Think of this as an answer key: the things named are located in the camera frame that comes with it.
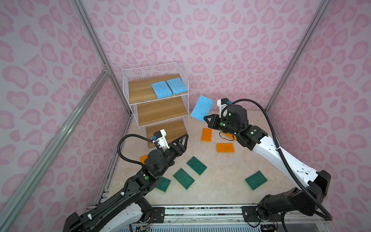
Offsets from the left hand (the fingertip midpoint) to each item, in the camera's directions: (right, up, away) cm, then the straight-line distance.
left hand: (187, 135), depth 66 cm
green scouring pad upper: (+5, -21, +24) cm, 32 cm away
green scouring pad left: (-14, -29, +16) cm, 36 cm away
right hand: (+8, +9, +3) cm, 12 cm away
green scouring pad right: (+39, -27, +17) cm, 51 cm away
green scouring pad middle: (-2, -27, +18) cm, 32 cm away
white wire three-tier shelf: (-10, +11, +20) cm, 25 cm away
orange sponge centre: (+24, -11, +29) cm, 40 cm away
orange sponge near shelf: (+13, -3, +36) cm, 38 cm away
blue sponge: (+8, +13, +6) cm, 16 cm away
